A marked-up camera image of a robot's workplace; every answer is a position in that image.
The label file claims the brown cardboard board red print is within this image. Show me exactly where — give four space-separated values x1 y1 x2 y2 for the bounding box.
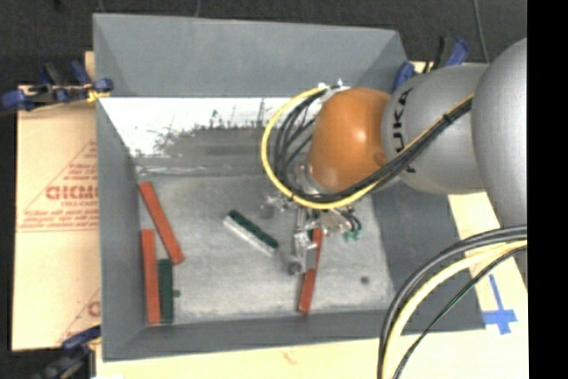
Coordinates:
10 50 104 352

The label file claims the grey metal bin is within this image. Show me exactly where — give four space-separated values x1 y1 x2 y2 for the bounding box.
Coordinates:
91 12 485 361

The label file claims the dark green flat block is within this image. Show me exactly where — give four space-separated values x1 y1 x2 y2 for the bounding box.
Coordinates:
222 209 280 257
156 258 176 324

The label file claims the red-brown block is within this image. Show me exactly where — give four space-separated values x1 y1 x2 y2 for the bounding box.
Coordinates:
140 228 162 325
296 227 324 315
138 181 185 266

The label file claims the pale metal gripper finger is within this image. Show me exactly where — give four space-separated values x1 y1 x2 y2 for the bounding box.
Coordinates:
283 232 311 276
304 241 322 273

